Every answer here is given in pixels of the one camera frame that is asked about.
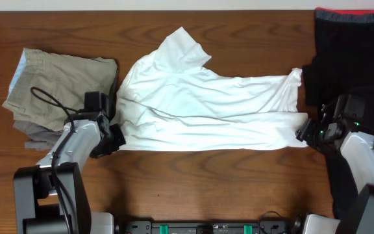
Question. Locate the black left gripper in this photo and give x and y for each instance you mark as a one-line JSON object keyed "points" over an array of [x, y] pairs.
{"points": [[119, 142]]}

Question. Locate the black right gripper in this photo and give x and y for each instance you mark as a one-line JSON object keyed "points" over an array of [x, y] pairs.
{"points": [[306, 132]]}

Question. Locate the white t-shirt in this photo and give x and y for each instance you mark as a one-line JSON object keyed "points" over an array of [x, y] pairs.
{"points": [[169, 101]]}

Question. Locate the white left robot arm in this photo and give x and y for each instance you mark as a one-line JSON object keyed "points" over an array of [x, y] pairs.
{"points": [[50, 196]]}

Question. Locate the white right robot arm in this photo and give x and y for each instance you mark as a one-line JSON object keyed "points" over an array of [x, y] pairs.
{"points": [[344, 136]]}

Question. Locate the folded khaki shorts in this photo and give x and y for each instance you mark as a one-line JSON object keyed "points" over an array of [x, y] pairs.
{"points": [[65, 77]]}

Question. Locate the black garment with red band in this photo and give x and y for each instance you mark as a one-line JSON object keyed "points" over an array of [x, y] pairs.
{"points": [[344, 61]]}

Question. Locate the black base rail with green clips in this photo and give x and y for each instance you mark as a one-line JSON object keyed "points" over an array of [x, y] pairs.
{"points": [[270, 222]]}

